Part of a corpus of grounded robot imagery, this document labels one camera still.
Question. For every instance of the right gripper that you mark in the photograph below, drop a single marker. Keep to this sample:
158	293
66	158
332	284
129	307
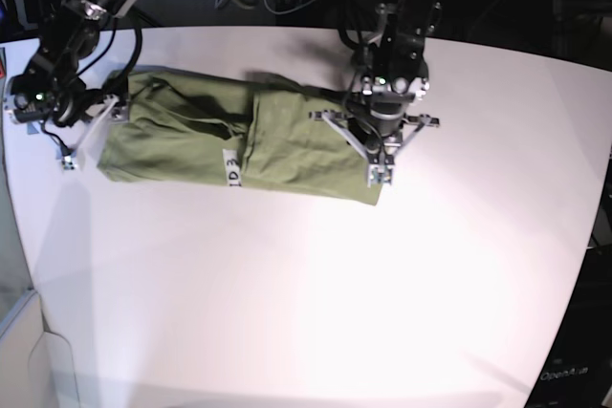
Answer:
114	109

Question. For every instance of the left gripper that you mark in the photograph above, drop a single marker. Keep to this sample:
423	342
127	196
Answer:
378	132

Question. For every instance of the green T-shirt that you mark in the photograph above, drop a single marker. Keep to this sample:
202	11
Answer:
179	124

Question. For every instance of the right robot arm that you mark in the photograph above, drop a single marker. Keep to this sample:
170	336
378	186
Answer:
50	88

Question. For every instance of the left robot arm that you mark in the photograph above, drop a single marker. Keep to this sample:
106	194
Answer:
391	74

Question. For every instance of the white ID label tag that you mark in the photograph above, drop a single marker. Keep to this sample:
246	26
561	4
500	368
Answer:
232	166

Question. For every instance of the white side cabinet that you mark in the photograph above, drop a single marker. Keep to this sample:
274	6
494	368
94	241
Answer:
37	366

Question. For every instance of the black OpenArm base box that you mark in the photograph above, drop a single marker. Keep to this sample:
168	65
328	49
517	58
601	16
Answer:
577	371

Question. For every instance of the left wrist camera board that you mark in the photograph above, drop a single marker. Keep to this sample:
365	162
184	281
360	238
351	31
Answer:
379	174

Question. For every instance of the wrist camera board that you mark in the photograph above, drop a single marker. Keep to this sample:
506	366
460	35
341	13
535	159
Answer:
379	174
69	162

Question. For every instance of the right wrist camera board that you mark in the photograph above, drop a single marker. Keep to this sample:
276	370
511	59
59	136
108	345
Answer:
69	162

